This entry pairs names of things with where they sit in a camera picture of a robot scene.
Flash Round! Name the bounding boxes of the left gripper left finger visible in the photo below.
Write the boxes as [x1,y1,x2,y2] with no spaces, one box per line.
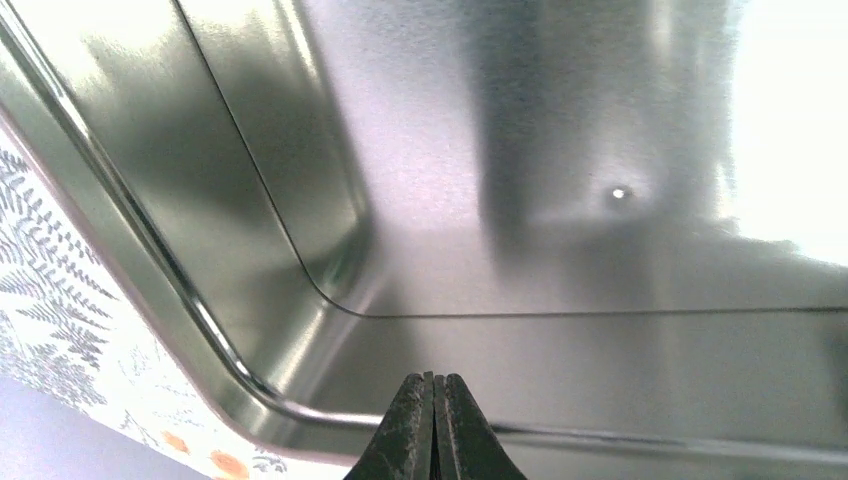
[345,372,434,480]

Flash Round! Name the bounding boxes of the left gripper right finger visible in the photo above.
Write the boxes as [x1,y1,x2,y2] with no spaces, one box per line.
[433,374,526,480]

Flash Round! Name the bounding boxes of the metal tin of chess pieces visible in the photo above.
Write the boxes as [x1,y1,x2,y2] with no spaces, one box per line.
[1,1,847,479]

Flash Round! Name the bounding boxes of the floral patterned table mat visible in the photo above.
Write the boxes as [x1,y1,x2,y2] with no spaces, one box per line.
[1,127,347,479]

